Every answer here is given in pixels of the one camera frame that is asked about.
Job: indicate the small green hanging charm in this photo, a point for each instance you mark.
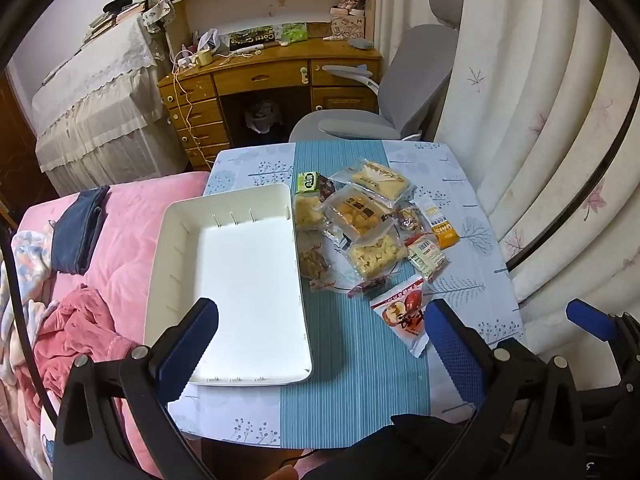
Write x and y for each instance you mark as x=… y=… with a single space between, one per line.
x=303 y=76

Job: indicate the black bin with bag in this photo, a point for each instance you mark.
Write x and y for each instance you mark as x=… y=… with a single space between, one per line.
x=262 y=115

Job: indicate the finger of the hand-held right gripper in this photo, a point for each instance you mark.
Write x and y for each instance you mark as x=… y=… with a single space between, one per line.
x=590 y=317

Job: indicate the red apple print packet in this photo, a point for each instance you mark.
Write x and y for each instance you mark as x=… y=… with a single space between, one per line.
x=400 y=317

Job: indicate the grey office chair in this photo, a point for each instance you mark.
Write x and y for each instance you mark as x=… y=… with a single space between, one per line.
x=415 y=80

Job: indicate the wooden bookshelf hutch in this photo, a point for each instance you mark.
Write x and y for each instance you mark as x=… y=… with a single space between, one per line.
x=270 y=5

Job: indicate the tree print tablecloth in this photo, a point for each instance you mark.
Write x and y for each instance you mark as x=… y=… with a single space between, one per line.
x=350 y=360

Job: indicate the small brown nut packet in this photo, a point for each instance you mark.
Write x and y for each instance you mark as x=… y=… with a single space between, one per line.
x=410 y=220

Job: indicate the white plastic bag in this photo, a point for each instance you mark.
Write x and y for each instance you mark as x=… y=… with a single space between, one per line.
x=209 y=40

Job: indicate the stack of books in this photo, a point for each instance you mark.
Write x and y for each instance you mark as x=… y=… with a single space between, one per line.
x=115 y=20

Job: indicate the black round object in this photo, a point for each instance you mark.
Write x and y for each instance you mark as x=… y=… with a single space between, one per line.
x=119 y=6

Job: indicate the white green snack packet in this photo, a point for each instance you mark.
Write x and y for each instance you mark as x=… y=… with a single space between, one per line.
x=425 y=257

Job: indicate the white power strip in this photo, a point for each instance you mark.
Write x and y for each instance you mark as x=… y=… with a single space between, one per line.
x=186 y=61

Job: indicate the floral fabric bag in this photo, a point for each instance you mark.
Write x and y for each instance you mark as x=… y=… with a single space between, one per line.
x=157 y=14

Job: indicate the clear yellow bites packet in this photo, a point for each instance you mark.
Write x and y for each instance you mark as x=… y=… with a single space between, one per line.
x=375 y=255

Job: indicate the deep pink fleece garment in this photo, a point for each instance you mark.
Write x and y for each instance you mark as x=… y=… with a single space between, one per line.
x=75 y=330

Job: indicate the sandwich bread packet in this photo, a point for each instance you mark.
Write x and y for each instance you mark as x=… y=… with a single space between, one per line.
x=367 y=172
x=398 y=188

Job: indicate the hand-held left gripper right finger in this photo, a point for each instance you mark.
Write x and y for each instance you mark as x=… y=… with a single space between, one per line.
x=455 y=350

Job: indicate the dark brown snack packet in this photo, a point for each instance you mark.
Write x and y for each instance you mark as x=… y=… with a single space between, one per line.
x=327 y=189

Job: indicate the yellow mug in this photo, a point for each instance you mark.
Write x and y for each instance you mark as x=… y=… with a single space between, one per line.
x=204 y=57

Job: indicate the white plastic storage tray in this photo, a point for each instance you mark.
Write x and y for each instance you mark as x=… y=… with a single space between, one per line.
x=240 y=285

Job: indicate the floral printed blanket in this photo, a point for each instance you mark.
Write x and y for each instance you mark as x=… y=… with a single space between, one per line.
x=27 y=265

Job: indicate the lace covered cabinet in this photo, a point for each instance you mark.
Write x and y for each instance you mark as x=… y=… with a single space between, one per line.
x=100 y=110

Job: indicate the orange white oat bar packet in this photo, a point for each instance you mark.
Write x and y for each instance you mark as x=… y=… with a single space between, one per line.
x=442 y=232

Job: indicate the green packet on desk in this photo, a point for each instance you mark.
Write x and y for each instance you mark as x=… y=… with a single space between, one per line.
x=293 y=32

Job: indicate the person's dark clothing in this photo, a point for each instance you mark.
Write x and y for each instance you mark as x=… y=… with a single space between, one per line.
x=400 y=450

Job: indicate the brown box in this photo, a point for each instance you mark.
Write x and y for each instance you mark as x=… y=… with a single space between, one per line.
x=322 y=29

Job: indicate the wooden door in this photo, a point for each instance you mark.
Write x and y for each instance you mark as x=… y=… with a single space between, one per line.
x=15 y=160

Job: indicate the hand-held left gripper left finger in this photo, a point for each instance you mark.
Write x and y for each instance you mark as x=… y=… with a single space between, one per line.
x=186 y=347

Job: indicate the black label cookie packet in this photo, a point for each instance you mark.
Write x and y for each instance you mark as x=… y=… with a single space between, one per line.
x=352 y=212

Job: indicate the black printed box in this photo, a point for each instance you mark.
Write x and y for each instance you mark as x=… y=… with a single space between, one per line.
x=252 y=39

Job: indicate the wooden desk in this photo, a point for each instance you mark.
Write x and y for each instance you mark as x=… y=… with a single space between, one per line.
x=260 y=77

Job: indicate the white printed box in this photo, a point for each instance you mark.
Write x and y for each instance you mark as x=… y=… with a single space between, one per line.
x=348 y=25

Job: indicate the clear walnut packet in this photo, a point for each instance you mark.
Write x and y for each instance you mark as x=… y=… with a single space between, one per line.
x=312 y=262

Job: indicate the white tube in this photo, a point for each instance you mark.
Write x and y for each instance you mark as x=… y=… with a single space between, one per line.
x=335 y=37

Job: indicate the navy folded cloth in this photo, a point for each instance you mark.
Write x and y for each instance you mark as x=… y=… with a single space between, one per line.
x=75 y=232

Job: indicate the clear yellow puffs packet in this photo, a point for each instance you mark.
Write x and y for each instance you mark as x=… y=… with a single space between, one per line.
x=306 y=212

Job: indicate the grey pouch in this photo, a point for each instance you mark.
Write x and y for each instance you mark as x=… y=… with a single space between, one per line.
x=361 y=43

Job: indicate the small dark red packet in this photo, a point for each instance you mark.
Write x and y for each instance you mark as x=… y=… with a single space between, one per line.
x=370 y=287

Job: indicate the white floral curtain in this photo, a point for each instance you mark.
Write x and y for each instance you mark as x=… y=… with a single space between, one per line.
x=525 y=110

